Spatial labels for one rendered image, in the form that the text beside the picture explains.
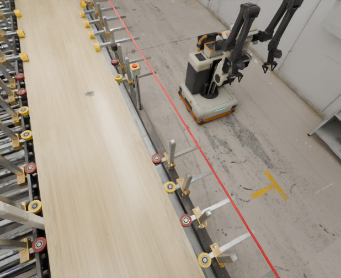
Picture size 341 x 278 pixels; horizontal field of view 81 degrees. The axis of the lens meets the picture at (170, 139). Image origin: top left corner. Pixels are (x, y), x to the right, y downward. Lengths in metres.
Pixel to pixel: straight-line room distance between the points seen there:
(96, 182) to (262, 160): 2.11
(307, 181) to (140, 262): 2.30
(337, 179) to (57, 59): 3.61
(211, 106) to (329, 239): 1.99
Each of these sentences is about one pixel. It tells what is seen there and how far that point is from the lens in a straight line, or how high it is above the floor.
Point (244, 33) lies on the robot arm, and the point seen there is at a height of 1.44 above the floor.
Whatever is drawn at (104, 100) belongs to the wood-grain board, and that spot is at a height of 0.90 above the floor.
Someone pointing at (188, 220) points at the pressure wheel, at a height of 0.91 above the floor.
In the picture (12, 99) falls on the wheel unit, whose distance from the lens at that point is 2.39.
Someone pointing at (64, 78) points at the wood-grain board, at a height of 0.90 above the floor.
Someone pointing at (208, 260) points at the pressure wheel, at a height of 0.91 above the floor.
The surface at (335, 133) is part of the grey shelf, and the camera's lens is 3.55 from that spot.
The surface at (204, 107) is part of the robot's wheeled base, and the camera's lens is 2.74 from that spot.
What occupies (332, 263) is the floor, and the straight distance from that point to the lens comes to 2.90.
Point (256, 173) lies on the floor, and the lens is 2.77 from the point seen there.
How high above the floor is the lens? 2.31
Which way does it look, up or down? 58 degrees down
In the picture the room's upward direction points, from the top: 5 degrees clockwise
